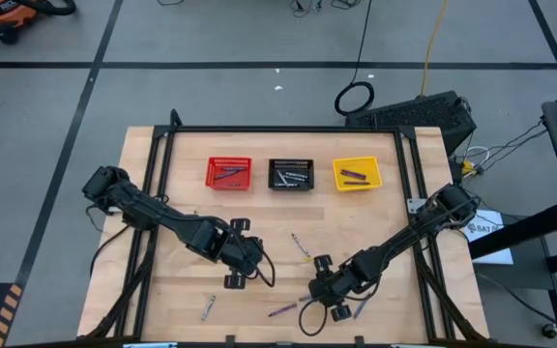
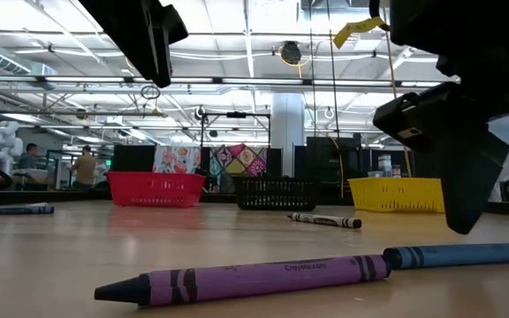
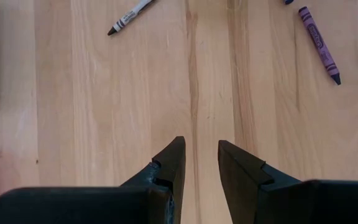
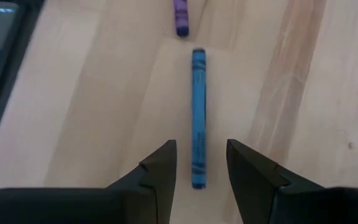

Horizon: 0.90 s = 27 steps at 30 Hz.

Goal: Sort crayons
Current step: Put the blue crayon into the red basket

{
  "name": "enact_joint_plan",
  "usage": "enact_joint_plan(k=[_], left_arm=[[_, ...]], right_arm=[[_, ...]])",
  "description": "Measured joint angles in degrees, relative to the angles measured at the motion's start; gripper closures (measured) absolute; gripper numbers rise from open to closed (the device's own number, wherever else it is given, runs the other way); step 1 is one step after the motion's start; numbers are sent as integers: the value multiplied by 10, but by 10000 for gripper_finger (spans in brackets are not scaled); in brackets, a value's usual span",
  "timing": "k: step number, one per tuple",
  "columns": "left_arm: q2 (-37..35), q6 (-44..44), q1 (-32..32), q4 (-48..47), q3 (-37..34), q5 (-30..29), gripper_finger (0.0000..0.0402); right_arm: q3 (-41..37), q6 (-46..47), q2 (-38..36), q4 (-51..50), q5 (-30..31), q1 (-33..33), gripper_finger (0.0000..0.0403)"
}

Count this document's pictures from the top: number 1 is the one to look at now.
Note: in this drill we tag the white paper sheet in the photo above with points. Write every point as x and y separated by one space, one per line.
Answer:
489 251

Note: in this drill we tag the black caster wheel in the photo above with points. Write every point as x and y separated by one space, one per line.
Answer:
550 330

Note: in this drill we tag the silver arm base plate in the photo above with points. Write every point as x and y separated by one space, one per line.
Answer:
415 205
113 211

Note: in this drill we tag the red plastic basket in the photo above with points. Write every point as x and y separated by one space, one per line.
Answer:
225 162

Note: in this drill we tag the black desk leg beam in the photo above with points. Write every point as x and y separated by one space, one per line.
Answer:
525 231

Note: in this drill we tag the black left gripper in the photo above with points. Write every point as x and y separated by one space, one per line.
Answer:
232 253

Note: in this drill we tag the silver screw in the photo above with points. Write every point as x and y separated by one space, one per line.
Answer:
208 308

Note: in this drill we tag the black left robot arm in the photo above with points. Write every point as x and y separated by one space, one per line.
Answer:
153 210

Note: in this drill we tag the yellow plug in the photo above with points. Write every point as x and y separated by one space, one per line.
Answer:
468 168

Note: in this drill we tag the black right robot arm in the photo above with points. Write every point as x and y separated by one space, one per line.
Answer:
404 237

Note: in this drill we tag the white label strip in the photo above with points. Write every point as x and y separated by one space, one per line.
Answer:
150 345
416 346

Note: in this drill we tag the black computer case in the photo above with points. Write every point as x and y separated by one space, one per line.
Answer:
414 113

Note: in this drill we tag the black plastic basket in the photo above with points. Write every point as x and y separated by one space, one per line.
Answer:
290 163

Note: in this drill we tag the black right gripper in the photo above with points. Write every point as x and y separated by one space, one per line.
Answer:
341 287

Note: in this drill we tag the yellow plastic basket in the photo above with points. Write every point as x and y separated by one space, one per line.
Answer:
372 166

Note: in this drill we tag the black aluminium table frame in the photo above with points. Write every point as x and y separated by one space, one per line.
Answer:
283 129

